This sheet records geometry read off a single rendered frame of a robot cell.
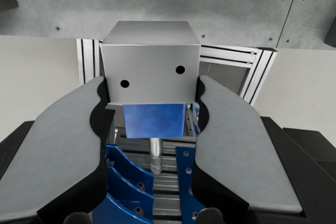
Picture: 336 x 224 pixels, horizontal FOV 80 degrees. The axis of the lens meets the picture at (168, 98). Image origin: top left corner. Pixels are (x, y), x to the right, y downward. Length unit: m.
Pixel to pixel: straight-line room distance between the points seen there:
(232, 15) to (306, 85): 1.26
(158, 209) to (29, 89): 1.18
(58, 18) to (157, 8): 0.12
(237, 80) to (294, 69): 0.46
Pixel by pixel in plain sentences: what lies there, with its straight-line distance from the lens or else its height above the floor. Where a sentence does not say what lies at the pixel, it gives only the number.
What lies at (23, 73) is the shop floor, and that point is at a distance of 1.39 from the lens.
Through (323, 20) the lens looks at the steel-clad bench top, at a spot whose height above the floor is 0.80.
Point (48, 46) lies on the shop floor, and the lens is 1.25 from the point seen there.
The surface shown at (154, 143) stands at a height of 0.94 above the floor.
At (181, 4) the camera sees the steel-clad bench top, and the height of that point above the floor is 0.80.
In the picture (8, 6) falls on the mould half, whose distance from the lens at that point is 0.29.
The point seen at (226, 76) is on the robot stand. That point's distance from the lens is 0.99.
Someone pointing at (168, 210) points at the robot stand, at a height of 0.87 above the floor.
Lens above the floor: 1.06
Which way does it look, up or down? 58 degrees down
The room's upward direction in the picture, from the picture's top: 176 degrees clockwise
